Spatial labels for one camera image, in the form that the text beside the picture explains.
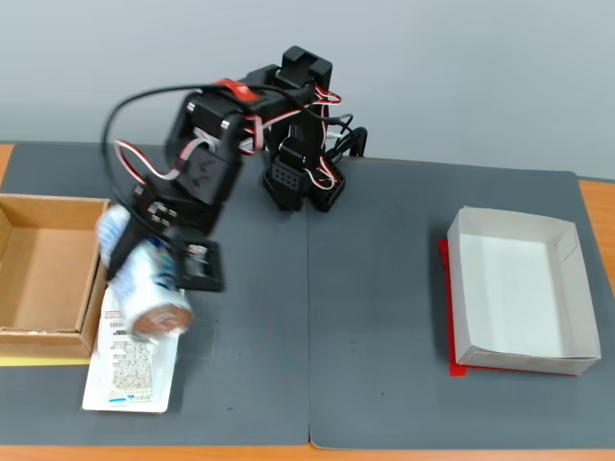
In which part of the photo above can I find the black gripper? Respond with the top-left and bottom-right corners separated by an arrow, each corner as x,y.
102,174 -> 223,283

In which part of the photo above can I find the red paper sheet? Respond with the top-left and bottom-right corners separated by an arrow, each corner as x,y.
436,237 -> 578,379

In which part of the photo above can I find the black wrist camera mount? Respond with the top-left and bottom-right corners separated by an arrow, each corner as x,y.
173,236 -> 226,293

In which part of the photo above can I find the red white servo wire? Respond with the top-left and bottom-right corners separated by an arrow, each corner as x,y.
307,84 -> 345,191
113,137 -> 194,182

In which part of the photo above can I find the red tape strip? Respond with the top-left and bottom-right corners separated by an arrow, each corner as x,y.
214,79 -> 257,103

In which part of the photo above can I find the white plastic food package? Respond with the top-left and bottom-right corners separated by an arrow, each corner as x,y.
81,282 -> 184,415

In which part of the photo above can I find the dark grey table mat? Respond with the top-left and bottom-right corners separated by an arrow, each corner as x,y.
0,141 -> 311,448
307,156 -> 598,451

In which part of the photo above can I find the brown cardboard box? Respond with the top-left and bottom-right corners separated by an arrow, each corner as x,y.
0,192 -> 114,360

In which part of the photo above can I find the white paper box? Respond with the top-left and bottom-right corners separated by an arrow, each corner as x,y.
446,206 -> 603,377

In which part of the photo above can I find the white blue drink can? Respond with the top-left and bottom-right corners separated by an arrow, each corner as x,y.
95,204 -> 195,340

